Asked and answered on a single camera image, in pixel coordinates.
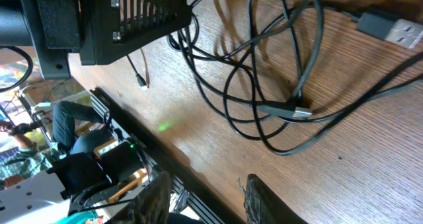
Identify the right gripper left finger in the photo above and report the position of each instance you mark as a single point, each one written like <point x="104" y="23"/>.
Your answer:
<point x="150" y="206"/>

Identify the seated person in background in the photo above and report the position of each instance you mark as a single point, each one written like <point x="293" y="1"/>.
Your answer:
<point x="33" y="157"/>

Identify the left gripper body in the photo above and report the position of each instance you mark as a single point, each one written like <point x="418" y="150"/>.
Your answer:
<point x="54" y="28"/>

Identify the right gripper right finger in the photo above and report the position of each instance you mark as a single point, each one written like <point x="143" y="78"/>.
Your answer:
<point x="263" y="206"/>

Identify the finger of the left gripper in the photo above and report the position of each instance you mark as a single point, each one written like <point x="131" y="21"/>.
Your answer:
<point x="120" y="27"/>

